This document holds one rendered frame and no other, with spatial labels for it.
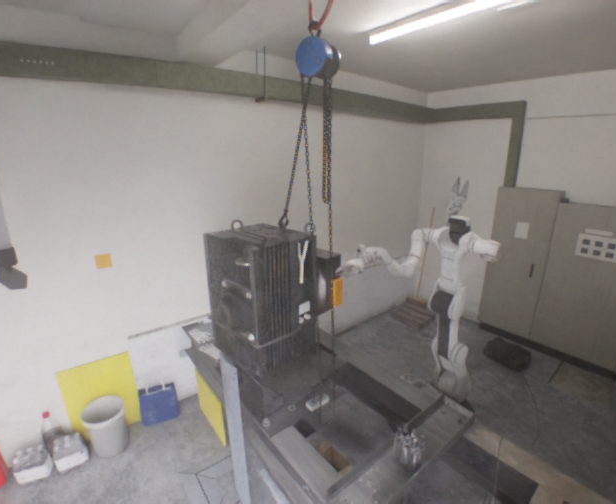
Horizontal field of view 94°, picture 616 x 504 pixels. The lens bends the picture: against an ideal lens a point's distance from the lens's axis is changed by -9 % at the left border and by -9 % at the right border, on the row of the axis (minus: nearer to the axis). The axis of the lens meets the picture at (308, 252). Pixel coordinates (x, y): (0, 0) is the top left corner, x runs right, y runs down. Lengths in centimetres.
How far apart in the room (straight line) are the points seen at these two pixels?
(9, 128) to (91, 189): 53
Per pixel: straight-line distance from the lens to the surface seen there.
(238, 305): 163
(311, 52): 145
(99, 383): 288
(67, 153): 245
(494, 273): 413
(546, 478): 198
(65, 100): 248
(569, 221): 382
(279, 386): 175
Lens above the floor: 201
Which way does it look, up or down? 16 degrees down
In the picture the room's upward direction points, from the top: straight up
